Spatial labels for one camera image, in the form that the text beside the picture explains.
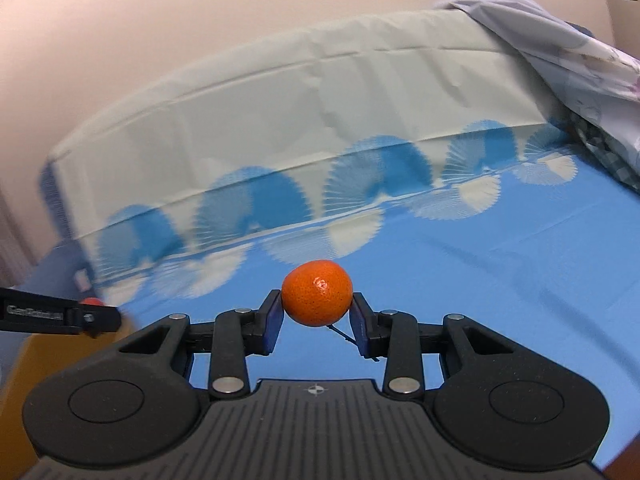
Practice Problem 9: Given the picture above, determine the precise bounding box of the orange mandarin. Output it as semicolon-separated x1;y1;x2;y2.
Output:
281;259;353;327

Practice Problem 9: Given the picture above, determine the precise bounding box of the brown cardboard box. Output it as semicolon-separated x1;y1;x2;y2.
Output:
7;310;141;396

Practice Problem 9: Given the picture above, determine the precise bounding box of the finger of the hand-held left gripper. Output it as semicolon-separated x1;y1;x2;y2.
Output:
66;300;122;337

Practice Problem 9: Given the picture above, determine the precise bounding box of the pale printed quilt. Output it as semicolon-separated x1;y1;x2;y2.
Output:
435;0;640;188

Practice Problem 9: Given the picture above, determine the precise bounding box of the blue fan-print bed sheet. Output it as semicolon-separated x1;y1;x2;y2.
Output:
40;7;640;461

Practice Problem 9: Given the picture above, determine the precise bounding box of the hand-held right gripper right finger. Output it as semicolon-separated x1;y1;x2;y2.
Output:
349;293;519;402

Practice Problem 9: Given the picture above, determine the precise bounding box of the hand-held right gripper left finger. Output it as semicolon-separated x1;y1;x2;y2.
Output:
116;289;284;402

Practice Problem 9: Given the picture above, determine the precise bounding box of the dark blue cushion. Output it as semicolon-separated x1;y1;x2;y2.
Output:
35;237;96;306
39;160;68;241

